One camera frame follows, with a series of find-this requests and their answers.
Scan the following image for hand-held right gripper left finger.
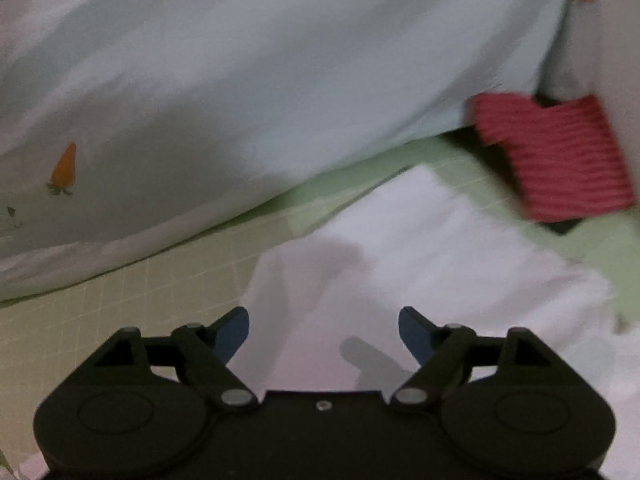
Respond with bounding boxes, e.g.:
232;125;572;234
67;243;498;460
91;306;261;414

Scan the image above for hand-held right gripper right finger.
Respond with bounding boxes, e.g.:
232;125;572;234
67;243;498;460
388;306;557;414

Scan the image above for white hoodie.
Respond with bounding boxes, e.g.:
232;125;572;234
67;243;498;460
240;162;618;397

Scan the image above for red knitted cloth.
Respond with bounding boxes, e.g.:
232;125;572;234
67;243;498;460
467;91;632;225

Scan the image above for carrot print pale blue duvet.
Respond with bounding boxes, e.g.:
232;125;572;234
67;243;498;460
0;0;606;306

